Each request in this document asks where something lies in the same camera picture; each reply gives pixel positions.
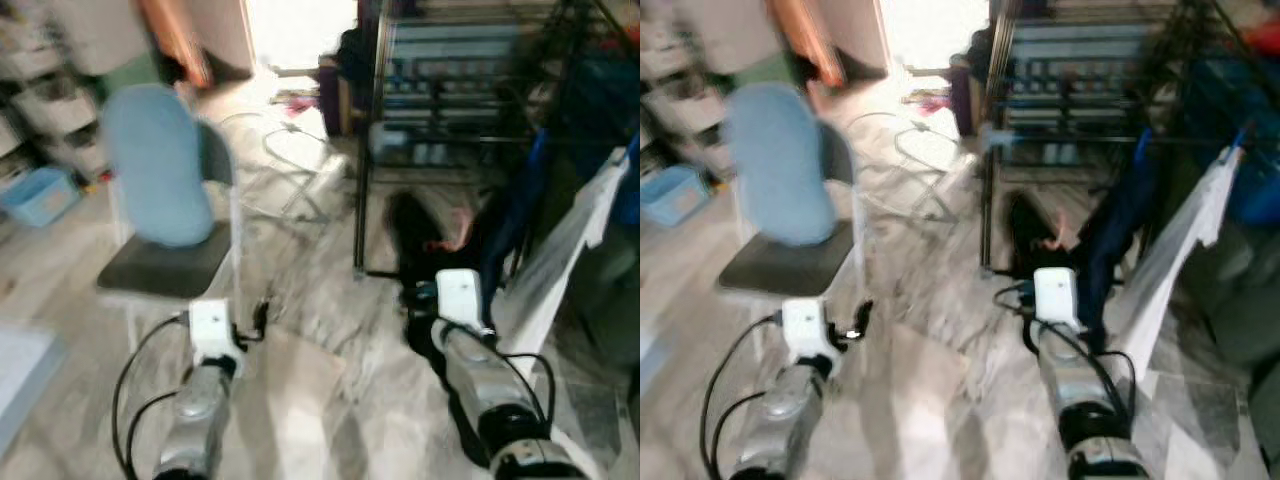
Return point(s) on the black garment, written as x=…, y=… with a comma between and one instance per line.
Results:
x=420, y=240
x=1030, y=235

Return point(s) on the pink plastic hanger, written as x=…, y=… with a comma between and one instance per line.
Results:
x=455, y=235
x=1062, y=235

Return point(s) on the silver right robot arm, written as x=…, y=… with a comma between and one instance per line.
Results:
x=480, y=370
x=1075, y=380

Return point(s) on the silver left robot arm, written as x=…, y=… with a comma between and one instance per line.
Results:
x=785, y=410
x=195, y=410

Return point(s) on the grey folding chair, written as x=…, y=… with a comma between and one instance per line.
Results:
x=170, y=270
x=790, y=270

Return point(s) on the navy shirt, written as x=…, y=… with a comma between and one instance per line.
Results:
x=1120, y=240
x=510, y=230

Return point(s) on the white shirt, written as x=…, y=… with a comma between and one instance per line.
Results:
x=1170, y=270
x=560, y=270

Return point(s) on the black metal drying rack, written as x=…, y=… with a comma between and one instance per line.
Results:
x=990, y=150
x=362, y=150

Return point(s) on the blue chair cushion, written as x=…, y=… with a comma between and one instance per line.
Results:
x=780, y=170
x=160, y=170

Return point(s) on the purple armchair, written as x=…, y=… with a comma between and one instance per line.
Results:
x=335, y=95
x=965, y=95

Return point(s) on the pink toy pile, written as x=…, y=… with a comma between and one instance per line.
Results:
x=295, y=103
x=925, y=103

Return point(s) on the blue plastic basket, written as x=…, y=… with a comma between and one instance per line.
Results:
x=40, y=195
x=675, y=195

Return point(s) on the white folding table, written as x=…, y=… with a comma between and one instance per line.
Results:
x=25, y=380

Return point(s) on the blue storage bag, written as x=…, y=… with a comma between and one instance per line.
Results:
x=1240, y=140
x=610, y=140

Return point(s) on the green white air purifier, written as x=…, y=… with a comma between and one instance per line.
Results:
x=770, y=65
x=130, y=65

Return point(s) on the white shelf cart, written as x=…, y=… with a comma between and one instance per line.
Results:
x=60, y=110
x=685, y=110

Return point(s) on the brown wooden board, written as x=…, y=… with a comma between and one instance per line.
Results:
x=810, y=40
x=180, y=40

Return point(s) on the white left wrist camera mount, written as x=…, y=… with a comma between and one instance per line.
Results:
x=805, y=330
x=212, y=330

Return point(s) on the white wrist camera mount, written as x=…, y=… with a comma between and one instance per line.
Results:
x=460, y=300
x=805, y=330
x=1056, y=298
x=212, y=330

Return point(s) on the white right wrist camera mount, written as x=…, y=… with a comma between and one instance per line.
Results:
x=460, y=300
x=1056, y=298

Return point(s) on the white tubular frame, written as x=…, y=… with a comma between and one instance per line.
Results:
x=290, y=150
x=920, y=150

